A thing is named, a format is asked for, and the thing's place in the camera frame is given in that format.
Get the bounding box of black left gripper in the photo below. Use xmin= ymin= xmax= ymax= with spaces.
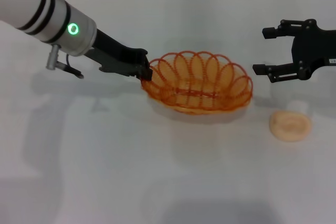
xmin=85 ymin=27 xmax=154 ymax=82

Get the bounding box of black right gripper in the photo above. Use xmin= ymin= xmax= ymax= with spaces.
xmin=252 ymin=19 xmax=336 ymax=84

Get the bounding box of orange plastic wire basket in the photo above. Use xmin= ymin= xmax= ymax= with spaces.
xmin=141 ymin=50 xmax=254 ymax=116

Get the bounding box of pale beige bread roll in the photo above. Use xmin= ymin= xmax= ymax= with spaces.
xmin=269 ymin=110 xmax=312 ymax=143

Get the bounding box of silver plug connector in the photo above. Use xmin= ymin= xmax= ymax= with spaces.
xmin=46 ymin=45 xmax=60 ymax=70

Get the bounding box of thin black cable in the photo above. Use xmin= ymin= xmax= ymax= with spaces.
xmin=57 ymin=54 xmax=85 ymax=79

